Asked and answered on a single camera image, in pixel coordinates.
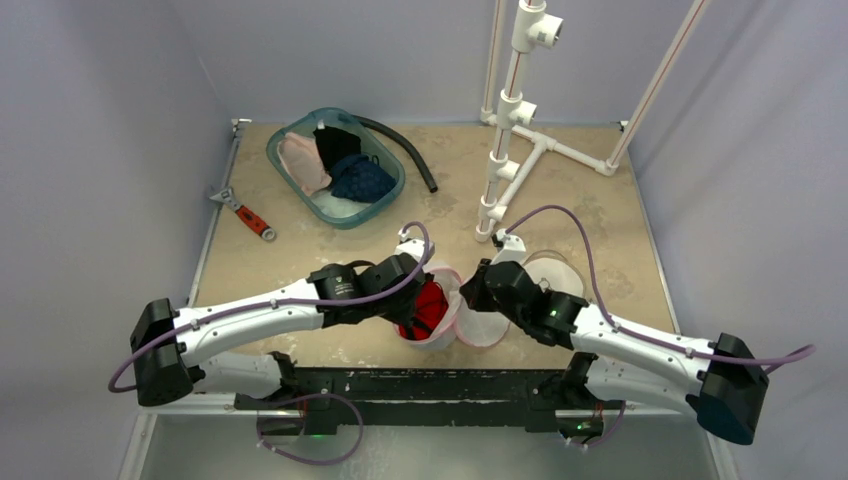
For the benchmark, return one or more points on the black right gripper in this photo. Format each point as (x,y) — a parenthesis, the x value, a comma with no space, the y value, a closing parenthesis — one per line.
(477,291)

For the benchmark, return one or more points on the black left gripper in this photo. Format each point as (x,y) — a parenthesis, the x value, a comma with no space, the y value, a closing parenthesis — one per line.
(408,310)

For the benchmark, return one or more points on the pink-trimmed white laundry bag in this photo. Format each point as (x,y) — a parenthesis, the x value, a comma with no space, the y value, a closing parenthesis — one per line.
(474,329)

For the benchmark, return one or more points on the red and black bra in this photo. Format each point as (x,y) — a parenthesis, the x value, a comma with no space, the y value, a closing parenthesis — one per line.
(430,308)

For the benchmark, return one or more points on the pale pink bra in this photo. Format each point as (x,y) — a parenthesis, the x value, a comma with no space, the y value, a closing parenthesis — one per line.
(301,160)

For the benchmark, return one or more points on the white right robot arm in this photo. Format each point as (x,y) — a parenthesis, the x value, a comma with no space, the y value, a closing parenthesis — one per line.
(720,382)

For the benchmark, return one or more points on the white cloth in basin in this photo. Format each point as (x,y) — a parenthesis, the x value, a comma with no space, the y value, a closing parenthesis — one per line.
(336,207)

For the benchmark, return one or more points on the teal plastic basin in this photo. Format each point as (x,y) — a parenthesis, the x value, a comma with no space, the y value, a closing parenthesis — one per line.
(341,119)

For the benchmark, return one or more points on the white PVC pipe rack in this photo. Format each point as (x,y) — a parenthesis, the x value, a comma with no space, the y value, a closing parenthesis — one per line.
(516,147)

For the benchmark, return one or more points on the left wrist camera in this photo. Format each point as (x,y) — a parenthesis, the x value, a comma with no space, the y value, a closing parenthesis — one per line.
(415,246)

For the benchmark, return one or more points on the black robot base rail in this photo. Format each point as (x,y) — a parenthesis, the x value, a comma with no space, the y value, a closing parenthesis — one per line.
(531,399)

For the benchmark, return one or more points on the red-handled adjustable wrench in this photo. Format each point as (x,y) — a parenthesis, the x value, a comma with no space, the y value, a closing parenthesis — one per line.
(254,222)

